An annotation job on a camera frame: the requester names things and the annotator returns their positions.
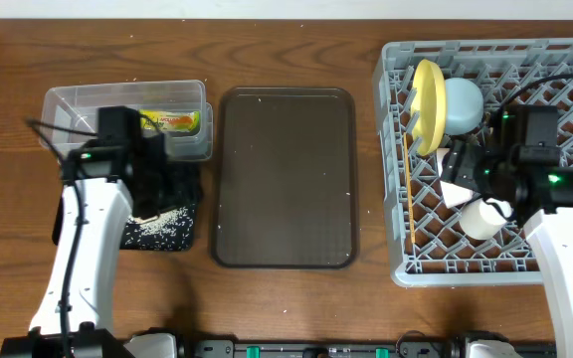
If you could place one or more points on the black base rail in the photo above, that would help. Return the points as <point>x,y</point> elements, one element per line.
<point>412,344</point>

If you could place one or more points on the green snack wrapper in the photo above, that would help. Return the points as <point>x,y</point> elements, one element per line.
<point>183,122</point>

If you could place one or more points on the grey dishwasher rack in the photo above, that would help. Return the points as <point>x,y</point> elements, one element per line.
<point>443,255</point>

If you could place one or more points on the white bowl with rice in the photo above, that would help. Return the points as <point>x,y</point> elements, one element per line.
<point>452,194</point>

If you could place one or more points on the black plastic bin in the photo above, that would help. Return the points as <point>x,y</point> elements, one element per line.
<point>185,178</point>

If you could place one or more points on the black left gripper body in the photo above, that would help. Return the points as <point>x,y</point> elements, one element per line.
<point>159,194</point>

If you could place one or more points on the yellow plate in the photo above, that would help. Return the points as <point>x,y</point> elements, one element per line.
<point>430,101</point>

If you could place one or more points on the clear plastic bin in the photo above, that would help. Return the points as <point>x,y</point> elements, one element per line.
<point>75,108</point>

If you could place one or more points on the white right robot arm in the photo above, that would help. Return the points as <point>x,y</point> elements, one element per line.
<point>550,237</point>

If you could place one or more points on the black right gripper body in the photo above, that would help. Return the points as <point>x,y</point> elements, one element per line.
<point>461,166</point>

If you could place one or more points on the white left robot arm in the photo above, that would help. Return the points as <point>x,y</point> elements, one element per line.
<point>75,316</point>

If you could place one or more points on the pile of white rice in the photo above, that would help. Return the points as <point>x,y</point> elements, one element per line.
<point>171,231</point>

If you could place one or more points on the dark brown serving tray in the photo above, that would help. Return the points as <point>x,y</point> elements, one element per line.
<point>287,195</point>

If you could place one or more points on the light blue bowl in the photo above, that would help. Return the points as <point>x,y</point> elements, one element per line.
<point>464,106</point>

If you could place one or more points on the small white cup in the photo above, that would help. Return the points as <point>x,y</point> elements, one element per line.
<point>482,219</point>

